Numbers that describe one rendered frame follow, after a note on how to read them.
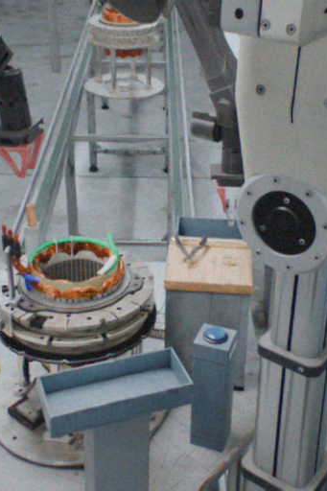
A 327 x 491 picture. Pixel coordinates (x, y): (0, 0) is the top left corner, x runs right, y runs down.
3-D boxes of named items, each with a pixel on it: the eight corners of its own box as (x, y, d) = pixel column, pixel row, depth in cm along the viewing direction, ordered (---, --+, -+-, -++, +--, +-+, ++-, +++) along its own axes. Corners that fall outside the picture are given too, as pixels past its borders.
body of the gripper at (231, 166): (209, 171, 161) (211, 138, 158) (257, 173, 161) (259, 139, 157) (209, 183, 156) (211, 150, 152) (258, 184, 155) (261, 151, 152)
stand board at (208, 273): (170, 245, 176) (170, 236, 175) (249, 248, 175) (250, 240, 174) (163, 290, 159) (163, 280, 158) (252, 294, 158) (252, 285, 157)
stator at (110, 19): (105, 46, 370) (105, 1, 360) (150, 49, 367) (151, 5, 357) (95, 58, 351) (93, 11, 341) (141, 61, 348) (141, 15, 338)
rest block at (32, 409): (33, 400, 162) (32, 392, 161) (49, 411, 159) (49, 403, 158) (16, 410, 159) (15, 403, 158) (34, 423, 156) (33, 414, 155)
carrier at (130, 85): (95, 72, 386) (92, 9, 372) (170, 78, 381) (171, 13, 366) (74, 95, 352) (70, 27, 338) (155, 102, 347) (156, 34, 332)
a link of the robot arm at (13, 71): (3, 71, 134) (27, 62, 138) (-24, 64, 138) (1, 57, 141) (11, 109, 137) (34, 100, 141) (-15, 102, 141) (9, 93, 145)
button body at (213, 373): (189, 443, 156) (193, 342, 144) (199, 420, 162) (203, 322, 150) (221, 453, 154) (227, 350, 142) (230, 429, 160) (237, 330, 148)
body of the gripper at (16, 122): (-11, 143, 141) (-19, 105, 137) (14, 123, 149) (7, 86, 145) (23, 146, 139) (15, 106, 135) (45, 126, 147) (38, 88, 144)
